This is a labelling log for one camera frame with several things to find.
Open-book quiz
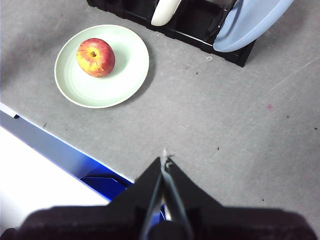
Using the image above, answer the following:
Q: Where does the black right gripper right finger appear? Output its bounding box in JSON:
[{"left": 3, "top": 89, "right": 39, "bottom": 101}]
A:
[{"left": 162, "top": 148, "right": 318, "bottom": 240}]

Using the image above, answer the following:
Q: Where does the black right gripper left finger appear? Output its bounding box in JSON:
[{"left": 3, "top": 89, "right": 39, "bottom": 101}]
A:
[{"left": 14, "top": 156, "right": 163, "bottom": 240}]

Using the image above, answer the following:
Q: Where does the light green round plate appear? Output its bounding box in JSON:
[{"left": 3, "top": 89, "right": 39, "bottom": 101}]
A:
[{"left": 54, "top": 24, "right": 150, "bottom": 109}]

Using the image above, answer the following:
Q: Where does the red and yellow apple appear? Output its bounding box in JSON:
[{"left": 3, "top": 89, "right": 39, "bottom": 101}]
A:
[{"left": 76, "top": 37, "right": 116, "bottom": 78}]

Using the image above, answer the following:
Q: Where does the light blue round plate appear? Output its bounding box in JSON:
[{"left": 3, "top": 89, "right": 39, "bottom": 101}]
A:
[{"left": 212, "top": 0, "right": 295, "bottom": 53}]

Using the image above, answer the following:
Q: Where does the black plastic plate rack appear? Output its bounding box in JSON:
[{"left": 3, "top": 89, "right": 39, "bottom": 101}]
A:
[{"left": 86, "top": 0, "right": 257, "bottom": 68}]

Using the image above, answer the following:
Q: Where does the cream white round plate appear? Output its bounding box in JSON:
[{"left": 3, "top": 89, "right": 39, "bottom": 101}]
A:
[{"left": 150, "top": 0, "right": 182, "bottom": 27}]

